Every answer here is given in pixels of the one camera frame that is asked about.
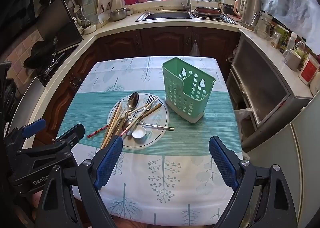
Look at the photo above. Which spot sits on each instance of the white plastic bottle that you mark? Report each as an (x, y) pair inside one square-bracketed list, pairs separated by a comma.
[(291, 40)]

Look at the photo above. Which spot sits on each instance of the white leaf print plate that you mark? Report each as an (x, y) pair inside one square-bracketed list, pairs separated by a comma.
[(156, 118)]

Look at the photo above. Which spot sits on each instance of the steel fork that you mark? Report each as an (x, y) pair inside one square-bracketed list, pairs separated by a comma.
[(150, 98)]

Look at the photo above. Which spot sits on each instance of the green plastic utensil holder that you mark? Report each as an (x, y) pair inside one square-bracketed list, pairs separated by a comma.
[(185, 93)]

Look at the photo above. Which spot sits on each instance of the white chopstick red striped end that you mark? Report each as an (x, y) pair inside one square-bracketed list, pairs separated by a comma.
[(97, 132), (123, 132)]

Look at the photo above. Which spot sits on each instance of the white plastic bag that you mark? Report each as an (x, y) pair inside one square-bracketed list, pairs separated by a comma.
[(243, 118), (195, 49)]

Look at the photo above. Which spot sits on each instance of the steel electric kettle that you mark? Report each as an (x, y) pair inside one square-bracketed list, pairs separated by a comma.
[(247, 11)]

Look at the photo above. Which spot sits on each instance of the steel sink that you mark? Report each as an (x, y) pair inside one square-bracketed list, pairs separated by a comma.
[(165, 15)]

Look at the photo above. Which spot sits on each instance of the small glass jar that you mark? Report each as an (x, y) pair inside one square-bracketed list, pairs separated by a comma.
[(276, 39)]

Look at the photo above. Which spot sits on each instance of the white cutting board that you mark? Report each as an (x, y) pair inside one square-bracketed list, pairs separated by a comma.
[(105, 1)]

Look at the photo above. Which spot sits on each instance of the leaf print tablecloth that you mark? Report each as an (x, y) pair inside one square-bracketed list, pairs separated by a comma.
[(175, 143)]

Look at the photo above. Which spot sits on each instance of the red label container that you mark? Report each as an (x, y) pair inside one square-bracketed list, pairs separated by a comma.
[(308, 70)]

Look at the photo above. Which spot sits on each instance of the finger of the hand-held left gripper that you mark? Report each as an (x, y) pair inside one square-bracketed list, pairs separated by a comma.
[(33, 125), (72, 137)]

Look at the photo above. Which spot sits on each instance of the white stone countertop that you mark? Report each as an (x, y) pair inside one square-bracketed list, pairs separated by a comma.
[(117, 24)]

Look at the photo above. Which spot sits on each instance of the glass teapot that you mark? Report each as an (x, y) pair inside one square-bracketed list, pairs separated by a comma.
[(262, 27)]

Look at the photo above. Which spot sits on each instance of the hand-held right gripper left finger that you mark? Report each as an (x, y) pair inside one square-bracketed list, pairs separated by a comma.
[(110, 160)]

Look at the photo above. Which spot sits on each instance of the pale green refrigerator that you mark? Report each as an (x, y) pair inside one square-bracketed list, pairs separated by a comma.
[(287, 168)]

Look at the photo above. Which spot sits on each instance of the small steel spoon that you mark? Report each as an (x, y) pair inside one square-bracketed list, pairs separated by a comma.
[(155, 126)]

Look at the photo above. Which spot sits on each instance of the steel bowl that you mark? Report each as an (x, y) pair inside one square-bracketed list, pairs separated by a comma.
[(118, 14)]

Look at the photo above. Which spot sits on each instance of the red frying pan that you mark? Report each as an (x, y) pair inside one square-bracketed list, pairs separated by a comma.
[(207, 11)]

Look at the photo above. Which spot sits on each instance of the wooden chair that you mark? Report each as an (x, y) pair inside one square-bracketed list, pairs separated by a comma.
[(265, 78)]

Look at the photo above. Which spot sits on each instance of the white ceramic spoon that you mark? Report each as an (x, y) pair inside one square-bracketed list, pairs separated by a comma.
[(139, 132)]

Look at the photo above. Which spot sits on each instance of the light bamboo chopstick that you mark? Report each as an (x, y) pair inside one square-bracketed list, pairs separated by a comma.
[(117, 127), (113, 128), (110, 128), (122, 124)]

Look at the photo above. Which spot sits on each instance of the black range hood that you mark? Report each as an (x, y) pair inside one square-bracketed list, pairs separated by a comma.
[(32, 1)]

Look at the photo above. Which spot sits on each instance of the black wok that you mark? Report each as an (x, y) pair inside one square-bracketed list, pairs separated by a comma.
[(40, 54)]

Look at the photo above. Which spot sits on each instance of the large steel spoon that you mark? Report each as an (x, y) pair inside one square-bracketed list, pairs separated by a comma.
[(132, 100)]

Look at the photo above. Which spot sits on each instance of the white mug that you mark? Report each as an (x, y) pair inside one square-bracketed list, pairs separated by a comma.
[(292, 59)]

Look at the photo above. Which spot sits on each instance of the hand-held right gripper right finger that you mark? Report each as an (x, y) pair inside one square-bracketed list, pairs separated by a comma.
[(222, 163)]

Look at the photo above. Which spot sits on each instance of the brown wooden chopstick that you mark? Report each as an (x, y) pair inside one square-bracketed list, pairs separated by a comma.
[(153, 109)]

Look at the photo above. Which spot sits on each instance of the oil bottle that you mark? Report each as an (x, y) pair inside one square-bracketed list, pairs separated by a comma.
[(301, 50)]

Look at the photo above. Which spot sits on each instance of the black pan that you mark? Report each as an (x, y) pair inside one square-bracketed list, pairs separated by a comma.
[(227, 9)]

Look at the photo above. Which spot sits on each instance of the gas stove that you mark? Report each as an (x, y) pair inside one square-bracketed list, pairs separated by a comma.
[(60, 60)]

